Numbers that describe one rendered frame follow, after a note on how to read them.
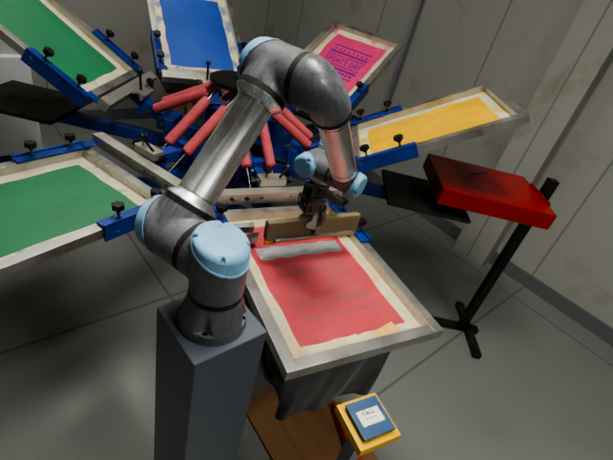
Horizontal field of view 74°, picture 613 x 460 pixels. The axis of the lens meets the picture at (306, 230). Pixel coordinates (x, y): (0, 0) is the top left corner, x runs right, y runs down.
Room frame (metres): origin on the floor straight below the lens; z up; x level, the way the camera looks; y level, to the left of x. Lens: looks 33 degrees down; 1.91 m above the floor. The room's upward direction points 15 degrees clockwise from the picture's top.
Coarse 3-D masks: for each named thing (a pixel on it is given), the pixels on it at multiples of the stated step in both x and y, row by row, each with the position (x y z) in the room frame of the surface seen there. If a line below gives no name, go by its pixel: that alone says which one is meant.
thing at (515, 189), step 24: (432, 168) 2.18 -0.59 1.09; (456, 168) 2.23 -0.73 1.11; (480, 168) 2.34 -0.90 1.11; (432, 192) 2.02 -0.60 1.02; (456, 192) 1.91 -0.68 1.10; (480, 192) 1.99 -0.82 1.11; (504, 192) 2.08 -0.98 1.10; (528, 192) 2.17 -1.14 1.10; (504, 216) 1.93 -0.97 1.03; (528, 216) 1.94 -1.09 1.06; (552, 216) 1.95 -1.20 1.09
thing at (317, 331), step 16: (256, 256) 1.18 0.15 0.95; (304, 256) 1.26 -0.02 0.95; (272, 272) 1.12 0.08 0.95; (272, 288) 1.03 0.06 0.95; (288, 304) 0.98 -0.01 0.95; (288, 320) 0.91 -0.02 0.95; (320, 320) 0.95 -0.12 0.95; (336, 320) 0.97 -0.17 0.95; (304, 336) 0.87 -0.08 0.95; (320, 336) 0.88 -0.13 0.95; (336, 336) 0.90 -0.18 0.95
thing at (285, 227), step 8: (304, 216) 1.24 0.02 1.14; (312, 216) 1.25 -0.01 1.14; (328, 216) 1.28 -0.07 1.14; (336, 216) 1.30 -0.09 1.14; (344, 216) 1.31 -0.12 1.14; (352, 216) 1.33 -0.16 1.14; (272, 224) 1.15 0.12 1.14; (280, 224) 1.17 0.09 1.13; (288, 224) 1.18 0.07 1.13; (296, 224) 1.20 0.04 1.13; (304, 224) 1.22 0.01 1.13; (328, 224) 1.28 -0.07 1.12; (336, 224) 1.29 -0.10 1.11; (344, 224) 1.31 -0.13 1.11; (352, 224) 1.34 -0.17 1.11; (264, 232) 1.16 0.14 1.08; (272, 232) 1.15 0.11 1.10; (280, 232) 1.17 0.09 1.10; (288, 232) 1.19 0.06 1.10; (296, 232) 1.20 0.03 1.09; (304, 232) 1.22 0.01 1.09; (320, 232) 1.26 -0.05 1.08; (272, 240) 1.15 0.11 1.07
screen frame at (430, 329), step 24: (240, 216) 1.38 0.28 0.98; (264, 216) 1.44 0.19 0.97; (288, 216) 1.50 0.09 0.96; (384, 264) 1.30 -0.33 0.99; (408, 288) 1.19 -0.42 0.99; (264, 312) 0.88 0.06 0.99; (384, 336) 0.92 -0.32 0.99; (408, 336) 0.95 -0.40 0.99; (432, 336) 1.00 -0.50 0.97; (288, 360) 0.74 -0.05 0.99; (312, 360) 0.76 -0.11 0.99; (336, 360) 0.78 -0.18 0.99
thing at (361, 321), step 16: (304, 240) 1.36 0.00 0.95; (320, 240) 1.39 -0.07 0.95; (336, 240) 1.42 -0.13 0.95; (352, 256) 1.34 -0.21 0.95; (368, 288) 1.17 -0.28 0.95; (384, 304) 1.11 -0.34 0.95; (352, 320) 0.99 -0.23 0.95; (368, 320) 1.01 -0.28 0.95; (384, 320) 1.03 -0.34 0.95; (400, 320) 1.05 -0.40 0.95
